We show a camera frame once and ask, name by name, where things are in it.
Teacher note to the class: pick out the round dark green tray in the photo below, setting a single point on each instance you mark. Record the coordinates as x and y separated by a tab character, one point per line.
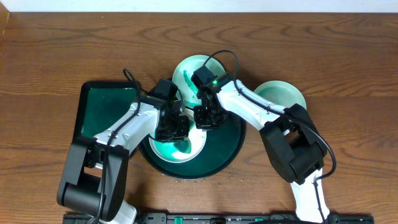
222	146

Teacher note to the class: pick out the white plate green smear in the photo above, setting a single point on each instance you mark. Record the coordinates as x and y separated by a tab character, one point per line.
166	150

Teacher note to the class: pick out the green scrubbing sponge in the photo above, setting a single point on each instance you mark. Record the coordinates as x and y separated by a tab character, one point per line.
183	146

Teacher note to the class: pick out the pale green plate top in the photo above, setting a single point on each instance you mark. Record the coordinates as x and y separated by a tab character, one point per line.
182	78

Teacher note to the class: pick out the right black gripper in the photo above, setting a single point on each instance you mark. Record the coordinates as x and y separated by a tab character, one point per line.
216	125

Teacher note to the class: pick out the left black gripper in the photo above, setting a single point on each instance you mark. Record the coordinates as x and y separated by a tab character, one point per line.
174	130

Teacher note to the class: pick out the pale green plate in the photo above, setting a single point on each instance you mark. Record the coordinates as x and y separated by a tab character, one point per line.
182	78
281	93

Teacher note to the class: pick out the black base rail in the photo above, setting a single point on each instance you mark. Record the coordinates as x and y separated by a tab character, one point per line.
162	218

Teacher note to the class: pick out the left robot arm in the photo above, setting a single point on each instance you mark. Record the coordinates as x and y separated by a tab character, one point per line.
94	176

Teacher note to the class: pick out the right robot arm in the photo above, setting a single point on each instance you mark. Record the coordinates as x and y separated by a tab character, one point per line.
293	145

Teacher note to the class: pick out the rectangular dark green tray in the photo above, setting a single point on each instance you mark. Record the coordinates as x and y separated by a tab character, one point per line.
100	105

